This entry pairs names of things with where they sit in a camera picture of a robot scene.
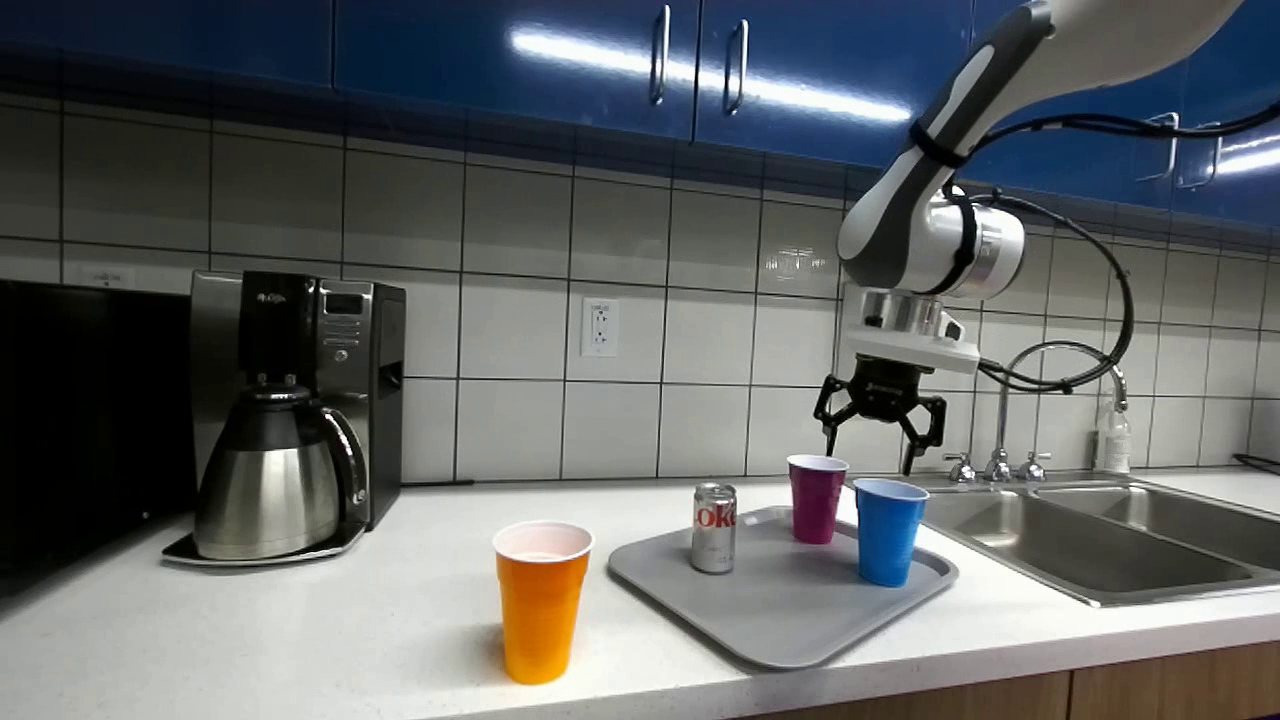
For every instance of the chrome faucet knob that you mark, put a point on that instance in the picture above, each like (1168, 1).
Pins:
(1034, 467)
(960, 470)

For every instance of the black microwave oven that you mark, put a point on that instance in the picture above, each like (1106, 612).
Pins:
(86, 424)

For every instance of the purple plastic cup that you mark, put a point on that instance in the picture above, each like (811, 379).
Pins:
(818, 506)

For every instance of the stainless steel coffee carafe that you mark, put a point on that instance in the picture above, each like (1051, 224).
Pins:
(274, 484)

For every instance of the wooden lower cabinet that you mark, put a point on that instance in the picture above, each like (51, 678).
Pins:
(1133, 686)

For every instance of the chrome gooseneck faucet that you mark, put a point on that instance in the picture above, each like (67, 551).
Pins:
(1003, 424)

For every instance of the blue glossy upper cabinet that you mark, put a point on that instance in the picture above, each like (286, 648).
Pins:
(400, 54)

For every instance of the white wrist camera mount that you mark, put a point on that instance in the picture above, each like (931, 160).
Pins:
(923, 343)

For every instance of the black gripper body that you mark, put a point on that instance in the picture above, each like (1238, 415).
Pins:
(887, 386)

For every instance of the black steel coffee maker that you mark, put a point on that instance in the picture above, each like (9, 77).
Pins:
(345, 363)

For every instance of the white wall power outlet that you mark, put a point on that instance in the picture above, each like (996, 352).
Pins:
(601, 327)

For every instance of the clear soap bottle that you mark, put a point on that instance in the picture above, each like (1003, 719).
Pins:
(1109, 444)

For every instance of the silver red soda can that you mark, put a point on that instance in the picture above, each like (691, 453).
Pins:
(712, 533)

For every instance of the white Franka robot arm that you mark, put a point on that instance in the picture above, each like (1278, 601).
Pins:
(1054, 67)

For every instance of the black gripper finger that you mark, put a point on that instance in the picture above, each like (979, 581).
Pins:
(931, 424)
(829, 405)

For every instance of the grey plastic tray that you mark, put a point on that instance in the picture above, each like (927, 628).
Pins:
(785, 601)

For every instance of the orange plastic cup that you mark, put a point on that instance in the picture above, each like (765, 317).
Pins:
(543, 612)

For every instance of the blue plastic cup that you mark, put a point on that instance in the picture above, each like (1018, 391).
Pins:
(889, 533)

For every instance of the stainless steel double sink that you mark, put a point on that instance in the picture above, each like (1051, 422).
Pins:
(1106, 546)

